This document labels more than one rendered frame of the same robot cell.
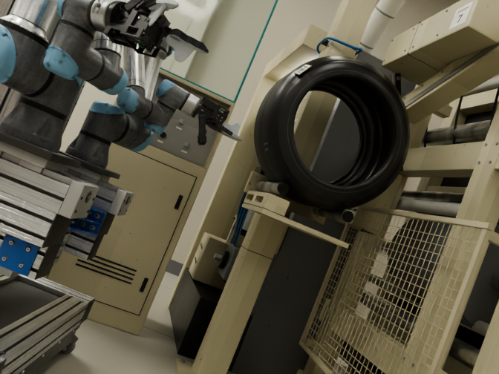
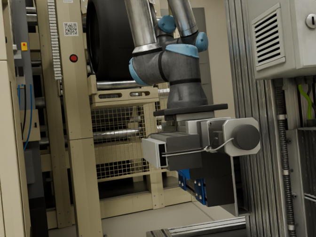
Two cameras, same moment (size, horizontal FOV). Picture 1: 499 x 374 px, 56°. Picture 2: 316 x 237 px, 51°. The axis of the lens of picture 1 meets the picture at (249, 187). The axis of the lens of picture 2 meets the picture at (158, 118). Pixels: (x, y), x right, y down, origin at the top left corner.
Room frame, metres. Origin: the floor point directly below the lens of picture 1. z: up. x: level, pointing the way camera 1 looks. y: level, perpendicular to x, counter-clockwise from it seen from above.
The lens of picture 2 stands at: (2.01, 1.78, 0.69)
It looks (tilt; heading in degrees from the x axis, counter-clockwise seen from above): 0 degrees down; 262
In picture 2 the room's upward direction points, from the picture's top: 6 degrees counter-clockwise
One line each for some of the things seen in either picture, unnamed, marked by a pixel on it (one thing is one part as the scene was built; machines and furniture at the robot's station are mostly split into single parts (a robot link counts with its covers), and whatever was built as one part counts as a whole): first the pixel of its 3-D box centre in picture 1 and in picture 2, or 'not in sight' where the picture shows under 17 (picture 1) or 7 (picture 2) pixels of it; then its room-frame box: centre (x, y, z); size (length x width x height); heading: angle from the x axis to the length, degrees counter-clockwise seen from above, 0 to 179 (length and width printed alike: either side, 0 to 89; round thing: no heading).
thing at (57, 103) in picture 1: (53, 81); not in sight; (1.22, 0.58, 0.88); 0.13 x 0.12 x 0.14; 156
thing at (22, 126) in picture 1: (36, 124); not in sight; (1.23, 0.57, 0.77); 0.15 x 0.15 x 0.10
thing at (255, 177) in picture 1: (288, 198); (88, 88); (2.11, -0.18, 0.90); 0.40 x 0.03 x 0.10; 102
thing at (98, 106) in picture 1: (105, 119); (181, 62); (1.73, 0.58, 0.88); 0.13 x 0.12 x 0.14; 142
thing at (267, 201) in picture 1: (264, 202); (125, 95); (1.90, -0.08, 0.84); 0.36 x 0.09 x 0.06; 12
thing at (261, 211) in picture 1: (291, 223); (120, 104); (1.93, -0.22, 0.80); 0.37 x 0.36 x 0.02; 102
